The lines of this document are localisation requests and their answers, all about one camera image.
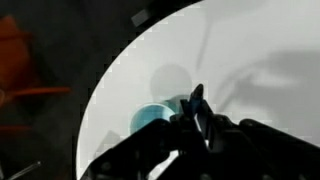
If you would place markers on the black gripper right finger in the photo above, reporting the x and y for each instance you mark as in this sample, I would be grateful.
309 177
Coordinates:
253 150

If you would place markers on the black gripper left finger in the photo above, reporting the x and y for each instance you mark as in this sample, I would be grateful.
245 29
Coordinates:
140 150

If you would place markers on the blue plastic cup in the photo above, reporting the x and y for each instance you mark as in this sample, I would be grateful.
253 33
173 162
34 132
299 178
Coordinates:
146 115

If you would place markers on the orange armchair with wide backrest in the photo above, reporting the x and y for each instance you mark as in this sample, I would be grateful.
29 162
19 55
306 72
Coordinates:
16 66

